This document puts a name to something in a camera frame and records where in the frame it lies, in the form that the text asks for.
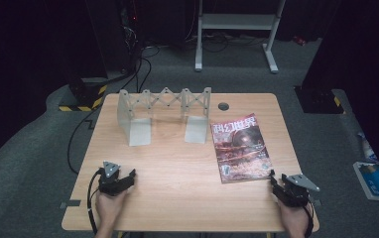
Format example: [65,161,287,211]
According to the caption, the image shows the person's right hand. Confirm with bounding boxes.
[276,200,312,234]

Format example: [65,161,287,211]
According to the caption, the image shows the white and blue bottle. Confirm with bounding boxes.
[356,131,379,164]

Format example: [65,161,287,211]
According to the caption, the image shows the black yellow striped column base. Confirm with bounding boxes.
[58,76,109,113]

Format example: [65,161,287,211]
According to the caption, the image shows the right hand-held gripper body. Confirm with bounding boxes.
[275,174,321,208]

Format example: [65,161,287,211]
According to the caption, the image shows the white metal expandable book rack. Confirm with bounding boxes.
[116,86,212,147]

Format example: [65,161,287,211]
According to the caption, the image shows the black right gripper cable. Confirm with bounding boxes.
[304,197,316,238]

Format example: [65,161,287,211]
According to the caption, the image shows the black column base yellow marks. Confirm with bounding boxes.
[293,85,346,115]

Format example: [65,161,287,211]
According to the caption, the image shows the blue and white box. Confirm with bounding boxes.
[352,161,379,203]

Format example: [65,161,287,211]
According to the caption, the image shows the red cover magazine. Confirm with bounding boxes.
[209,113,275,184]

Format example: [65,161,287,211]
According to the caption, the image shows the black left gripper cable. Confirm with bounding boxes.
[86,168,103,236]

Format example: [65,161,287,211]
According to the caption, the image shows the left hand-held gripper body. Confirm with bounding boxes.
[97,161,128,197]

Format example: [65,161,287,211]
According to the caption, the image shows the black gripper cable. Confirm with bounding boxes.
[304,197,316,238]
[86,168,103,236]

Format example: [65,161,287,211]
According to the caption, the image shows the black floor cable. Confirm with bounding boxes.
[66,46,153,176]

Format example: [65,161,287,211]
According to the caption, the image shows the white metal stand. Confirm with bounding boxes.
[193,0,287,74]

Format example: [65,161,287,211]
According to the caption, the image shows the dark equipment rack with wires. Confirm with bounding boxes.
[119,4,146,75]

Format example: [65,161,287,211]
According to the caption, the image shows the grey tape strip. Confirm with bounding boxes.
[60,199,82,210]

